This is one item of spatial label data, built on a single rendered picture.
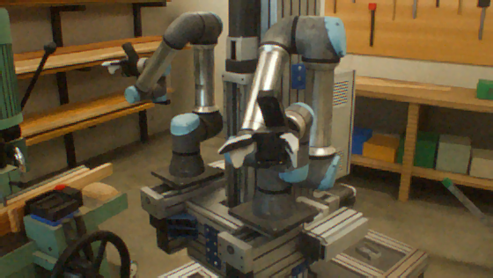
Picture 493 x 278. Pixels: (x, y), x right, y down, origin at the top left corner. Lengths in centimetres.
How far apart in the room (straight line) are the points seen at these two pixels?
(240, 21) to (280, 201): 62
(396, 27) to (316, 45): 273
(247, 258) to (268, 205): 18
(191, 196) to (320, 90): 78
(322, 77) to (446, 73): 272
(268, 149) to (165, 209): 92
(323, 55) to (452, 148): 245
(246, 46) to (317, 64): 36
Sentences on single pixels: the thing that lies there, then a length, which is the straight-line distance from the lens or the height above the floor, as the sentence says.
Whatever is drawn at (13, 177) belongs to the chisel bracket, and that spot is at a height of 105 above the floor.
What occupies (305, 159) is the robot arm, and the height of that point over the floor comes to 112.
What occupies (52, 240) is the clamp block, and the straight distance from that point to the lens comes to 123.
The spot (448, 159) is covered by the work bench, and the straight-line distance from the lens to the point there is 363.
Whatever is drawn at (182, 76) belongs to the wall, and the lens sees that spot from 514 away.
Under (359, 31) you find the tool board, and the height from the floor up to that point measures 125.
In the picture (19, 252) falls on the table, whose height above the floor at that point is 89.
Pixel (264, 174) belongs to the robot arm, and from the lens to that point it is 141.
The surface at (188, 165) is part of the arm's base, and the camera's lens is 178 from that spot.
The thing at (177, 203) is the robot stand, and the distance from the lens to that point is 180.
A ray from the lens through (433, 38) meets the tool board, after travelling 391.
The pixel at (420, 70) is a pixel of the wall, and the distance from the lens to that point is 398.
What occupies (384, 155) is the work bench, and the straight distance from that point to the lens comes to 369.
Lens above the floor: 151
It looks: 18 degrees down
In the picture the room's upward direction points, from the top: straight up
